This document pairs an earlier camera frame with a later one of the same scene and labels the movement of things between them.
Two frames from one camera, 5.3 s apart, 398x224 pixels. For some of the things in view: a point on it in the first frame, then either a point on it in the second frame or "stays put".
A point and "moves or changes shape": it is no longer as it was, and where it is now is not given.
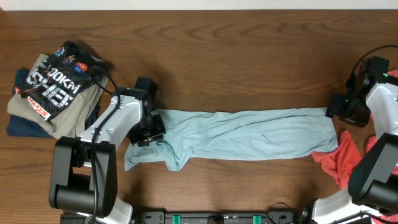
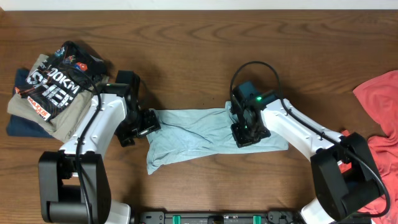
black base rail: x=286 y=217 stays put
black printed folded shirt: x=61 y=80 stays put
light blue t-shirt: x=232 y=135 moves or changes shape
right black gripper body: x=351 y=110 to x=245 y=134
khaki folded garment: x=68 y=123 stays put
